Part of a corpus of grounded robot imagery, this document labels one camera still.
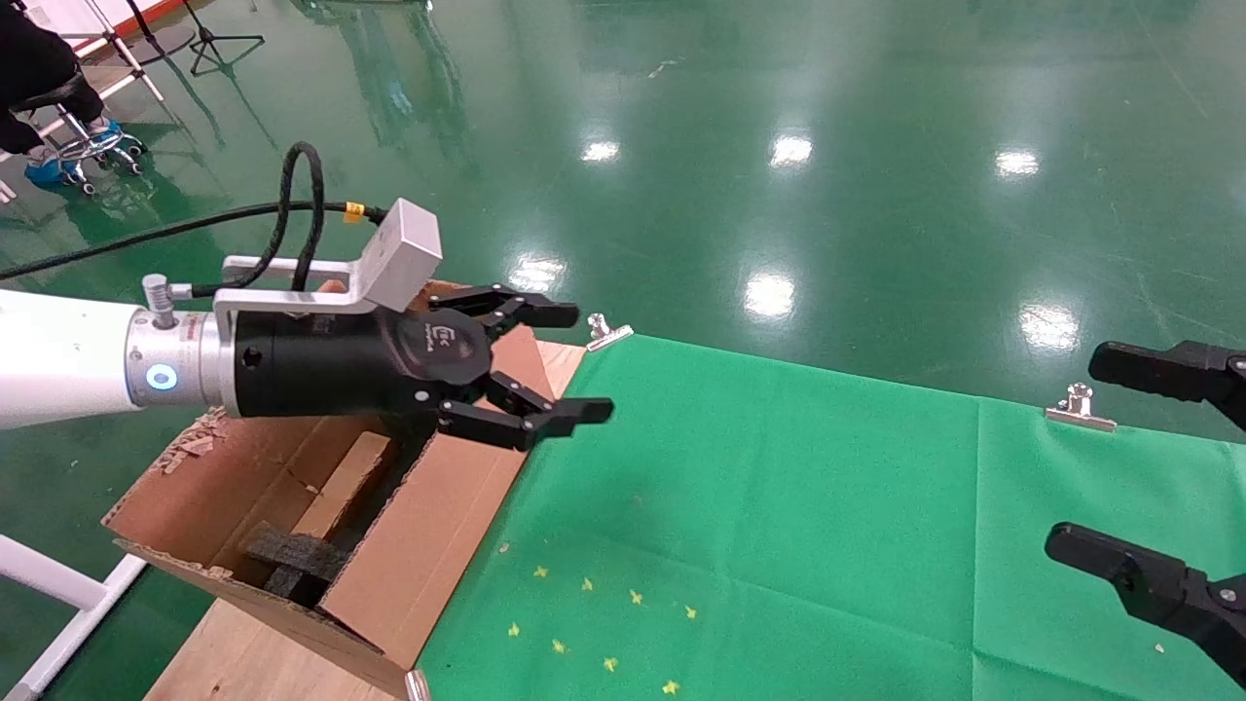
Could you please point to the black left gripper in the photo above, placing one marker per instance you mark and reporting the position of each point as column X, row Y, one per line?
column 331, row 365

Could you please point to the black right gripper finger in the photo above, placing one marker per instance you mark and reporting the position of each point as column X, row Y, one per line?
column 1158, row 368
column 1158, row 589

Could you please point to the small taped cardboard box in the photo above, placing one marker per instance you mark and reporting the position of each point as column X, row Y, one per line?
column 341, row 482

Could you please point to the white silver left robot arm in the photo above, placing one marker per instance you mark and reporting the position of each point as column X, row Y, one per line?
column 58, row 355

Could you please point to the large open cardboard carton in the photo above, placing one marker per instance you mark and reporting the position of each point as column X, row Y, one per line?
column 438, row 545

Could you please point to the green cloth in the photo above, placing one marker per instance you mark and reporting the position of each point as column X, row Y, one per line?
column 876, row 545

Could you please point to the black tripod stand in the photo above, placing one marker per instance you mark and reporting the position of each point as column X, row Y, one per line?
column 208, row 39

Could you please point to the black round base stand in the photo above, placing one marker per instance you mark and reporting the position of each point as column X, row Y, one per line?
column 170, row 44

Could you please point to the black stool with chrome base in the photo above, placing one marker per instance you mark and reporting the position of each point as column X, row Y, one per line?
column 58, row 92

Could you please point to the person in black clothes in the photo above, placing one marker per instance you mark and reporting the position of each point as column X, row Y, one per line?
column 29, row 49

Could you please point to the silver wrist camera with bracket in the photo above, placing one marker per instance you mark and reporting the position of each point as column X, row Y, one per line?
column 404, row 253

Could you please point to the white tube frame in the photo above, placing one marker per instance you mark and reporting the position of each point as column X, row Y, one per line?
column 49, row 576

